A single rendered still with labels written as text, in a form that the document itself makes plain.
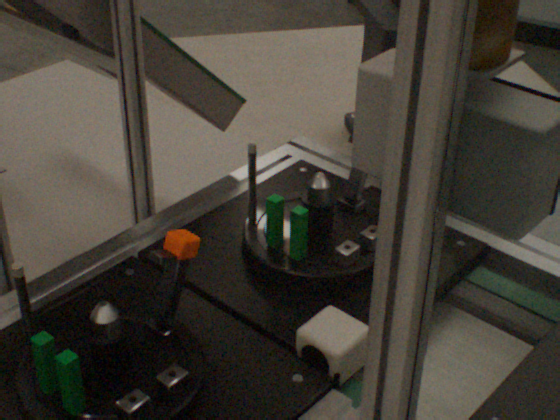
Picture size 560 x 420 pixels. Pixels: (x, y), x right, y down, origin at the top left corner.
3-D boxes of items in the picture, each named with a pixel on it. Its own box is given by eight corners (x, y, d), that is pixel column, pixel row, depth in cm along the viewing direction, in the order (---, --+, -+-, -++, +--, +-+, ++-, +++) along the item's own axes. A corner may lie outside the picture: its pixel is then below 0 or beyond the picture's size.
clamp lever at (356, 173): (348, 194, 83) (371, 121, 81) (365, 201, 82) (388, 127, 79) (328, 196, 80) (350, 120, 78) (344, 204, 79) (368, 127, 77)
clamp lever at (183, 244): (162, 314, 67) (184, 227, 65) (180, 325, 66) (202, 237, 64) (129, 322, 64) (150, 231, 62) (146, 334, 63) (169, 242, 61)
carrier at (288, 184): (300, 173, 95) (304, 71, 88) (488, 259, 82) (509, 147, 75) (137, 269, 80) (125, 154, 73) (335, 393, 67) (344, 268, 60)
